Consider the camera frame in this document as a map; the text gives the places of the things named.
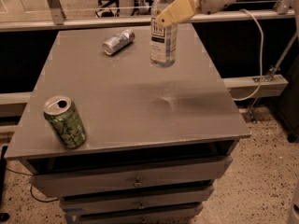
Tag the metal rail frame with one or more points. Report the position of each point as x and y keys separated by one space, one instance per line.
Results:
x=14 y=26

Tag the grey drawer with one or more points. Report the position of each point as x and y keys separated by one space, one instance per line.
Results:
x=137 y=199
x=131 y=177
x=144 y=216

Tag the clear blue-labelled plastic bottle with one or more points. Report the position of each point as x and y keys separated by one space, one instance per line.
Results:
x=163 y=41

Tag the top grey drawer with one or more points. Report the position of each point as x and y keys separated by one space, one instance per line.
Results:
x=131 y=177

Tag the silver lying drink can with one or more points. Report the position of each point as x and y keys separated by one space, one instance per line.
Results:
x=118 y=41

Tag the grey drawer cabinet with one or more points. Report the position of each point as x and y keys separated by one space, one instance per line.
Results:
x=133 y=112

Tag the bottom grey drawer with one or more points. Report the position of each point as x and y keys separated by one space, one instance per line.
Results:
x=144 y=216

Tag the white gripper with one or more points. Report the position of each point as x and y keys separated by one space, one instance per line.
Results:
x=193 y=10

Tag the middle grey drawer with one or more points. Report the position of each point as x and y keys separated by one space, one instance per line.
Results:
x=137 y=199

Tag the green upright drink can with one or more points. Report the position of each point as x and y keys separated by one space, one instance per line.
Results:
x=62 y=115

